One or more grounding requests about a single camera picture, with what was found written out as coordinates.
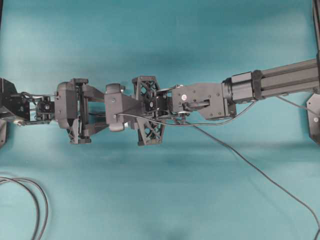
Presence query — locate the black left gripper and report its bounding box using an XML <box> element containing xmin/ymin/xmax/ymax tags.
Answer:
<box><xmin>54</xmin><ymin>78</ymin><xmax>109</xmax><ymax>145</ymax></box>

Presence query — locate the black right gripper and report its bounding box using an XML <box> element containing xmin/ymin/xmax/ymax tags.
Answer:
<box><xmin>132</xmin><ymin>76</ymin><xmax>172</xmax><ymax>146</ymax></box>

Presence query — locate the black female connector cable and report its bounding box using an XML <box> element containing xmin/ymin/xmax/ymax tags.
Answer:
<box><xmin>87</xmin><ymin>110</ymin><xmax>107</xmax><ymax>118</ymax></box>

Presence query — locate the black USB cable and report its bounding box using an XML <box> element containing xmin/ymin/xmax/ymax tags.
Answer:
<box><xmin>174</xmin><ymin>119</ymin><xmax>320</xmax><ymax>240</ymax></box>

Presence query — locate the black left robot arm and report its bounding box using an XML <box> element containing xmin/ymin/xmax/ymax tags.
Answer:
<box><xmin>0</xmin><ymin>78</ymin><xmax>108</xmax><ymax>146</ymax></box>

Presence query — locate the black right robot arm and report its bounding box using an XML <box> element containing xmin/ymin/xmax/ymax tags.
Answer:
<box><xmin>133</xmin><ymin>58</ymin><xmax>320</xmax><ymax>124</ymax></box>

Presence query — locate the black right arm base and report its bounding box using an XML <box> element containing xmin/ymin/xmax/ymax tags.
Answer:
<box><xmin>306</xmin><ymin>93</ymin><xmax>320</xmax><ymax>145</ymax></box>

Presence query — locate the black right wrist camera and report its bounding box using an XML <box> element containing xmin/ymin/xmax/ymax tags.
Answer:
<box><xmin>104</xmin><ymin>83</ymin><xmax>145</xmax><ymax>132</ymax></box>

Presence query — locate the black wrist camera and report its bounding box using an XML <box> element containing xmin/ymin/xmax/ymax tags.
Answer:
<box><xmin>104</xmin><ymin>83</ymin><xmax>145</xmax><ymax>132</ymax></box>
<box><xmin>35</xmin><ymin>96</ymin><xmax>55</xmax><ymax>122</ymax></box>

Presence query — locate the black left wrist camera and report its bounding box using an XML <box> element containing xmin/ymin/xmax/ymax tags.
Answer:
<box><xmin>35</xmin><ymin>96</ymin><xmax>55</xmax><ymax>122</ymax></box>

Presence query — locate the thin black camera wire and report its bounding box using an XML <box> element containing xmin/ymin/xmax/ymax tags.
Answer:
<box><xmin>115</xmin><ymin>99</ymin><xmax>256</xmax><ymax>127</ymax></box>

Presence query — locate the black looped cable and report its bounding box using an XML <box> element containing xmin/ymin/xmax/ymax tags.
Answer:
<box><xmin>0</xmin><ymin>170</ymin><xmax>50</xmax><ymax>240</ymax></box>

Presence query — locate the black frame post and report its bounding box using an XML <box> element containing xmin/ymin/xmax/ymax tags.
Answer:
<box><xmin>312</xmin><ymin>0</ymin><xmax>320</xmax><ymax>59</ymax></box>

